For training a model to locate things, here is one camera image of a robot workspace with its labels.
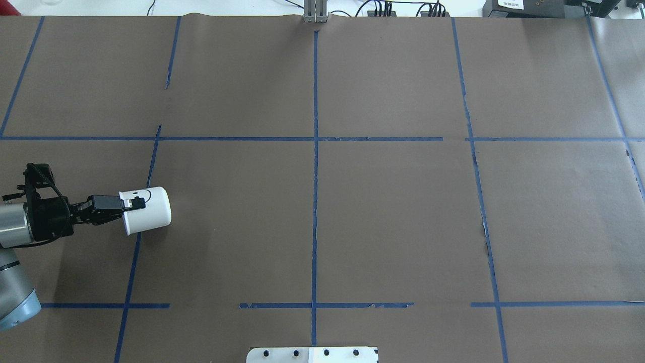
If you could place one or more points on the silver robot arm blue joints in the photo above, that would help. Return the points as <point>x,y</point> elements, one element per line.
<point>19,300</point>

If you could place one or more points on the brown paper table cover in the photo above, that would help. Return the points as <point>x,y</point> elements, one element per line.
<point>445,190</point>

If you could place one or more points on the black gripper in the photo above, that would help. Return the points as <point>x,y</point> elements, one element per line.
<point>50,218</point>

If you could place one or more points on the black desktop computer box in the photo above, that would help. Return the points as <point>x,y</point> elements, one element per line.
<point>535,9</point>

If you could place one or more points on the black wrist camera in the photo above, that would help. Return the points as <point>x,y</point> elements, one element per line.
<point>38,176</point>

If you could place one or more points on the aluminium frame post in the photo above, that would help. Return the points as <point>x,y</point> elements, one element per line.
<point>315,11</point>

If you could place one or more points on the white smiley face mug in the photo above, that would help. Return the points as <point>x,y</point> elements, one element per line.
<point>155,214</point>

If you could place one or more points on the white pedestal column with base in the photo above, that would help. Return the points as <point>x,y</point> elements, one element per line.
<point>314,354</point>

